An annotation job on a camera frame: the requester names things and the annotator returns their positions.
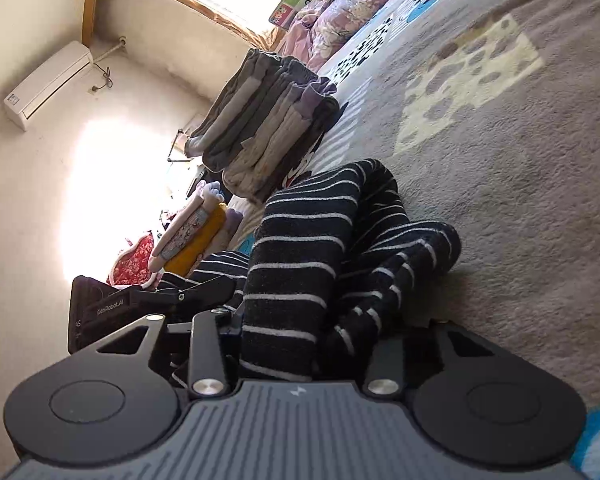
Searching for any black white striped garment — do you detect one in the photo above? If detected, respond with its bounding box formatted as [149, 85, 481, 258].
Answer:
[158, 159, 462, 382]

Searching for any small stack of folded clothes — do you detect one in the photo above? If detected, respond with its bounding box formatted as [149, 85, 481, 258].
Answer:
[147, 181, 242, 278]

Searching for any stack of grey folded clothes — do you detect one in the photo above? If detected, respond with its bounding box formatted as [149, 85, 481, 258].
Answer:
[183, 49, 340, 204]

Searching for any red floral heart cushion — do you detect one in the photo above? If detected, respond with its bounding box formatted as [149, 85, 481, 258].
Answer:
[107, 232, 156, 288]

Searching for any dark desk with clutter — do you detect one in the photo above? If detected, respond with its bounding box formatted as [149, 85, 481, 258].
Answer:
[166, 114, 221, 198]

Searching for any Mickey Mouse carpet blanket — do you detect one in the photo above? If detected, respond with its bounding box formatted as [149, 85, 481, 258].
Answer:
[284, 0, 600, 478]

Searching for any pink purple quilt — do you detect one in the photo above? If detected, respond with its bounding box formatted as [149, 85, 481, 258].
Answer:
[277, 0, 389, 72]

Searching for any white wall air conditioner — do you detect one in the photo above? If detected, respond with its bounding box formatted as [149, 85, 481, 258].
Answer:
[3, 41, 93, 131]

